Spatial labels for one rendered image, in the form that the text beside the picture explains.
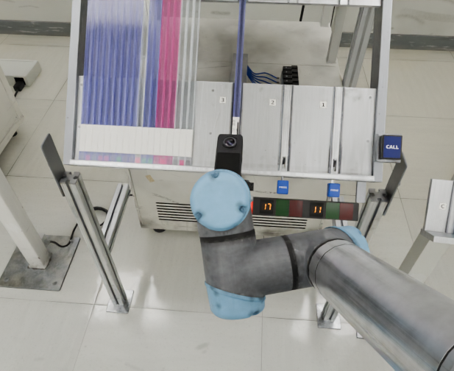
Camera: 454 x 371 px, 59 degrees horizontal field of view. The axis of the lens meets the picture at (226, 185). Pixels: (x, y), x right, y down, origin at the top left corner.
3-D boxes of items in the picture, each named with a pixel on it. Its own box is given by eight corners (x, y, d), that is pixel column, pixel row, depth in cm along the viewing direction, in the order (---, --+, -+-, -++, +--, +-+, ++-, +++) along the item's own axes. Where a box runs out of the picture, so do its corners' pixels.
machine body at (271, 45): (316, 249, 161) (352, 126, 115) (143, 238, 164) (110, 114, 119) (307, 141, 205) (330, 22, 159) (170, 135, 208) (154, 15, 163)
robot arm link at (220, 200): (191, 241, 49) (182, 172, 49) (201, 231, 60) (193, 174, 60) (256, 232, 49) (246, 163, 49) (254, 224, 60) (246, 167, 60)
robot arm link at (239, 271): (299, 311, 51) (286, 226, 52) (212, 327, 50) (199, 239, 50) (282, 296, 59) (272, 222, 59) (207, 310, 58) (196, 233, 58)
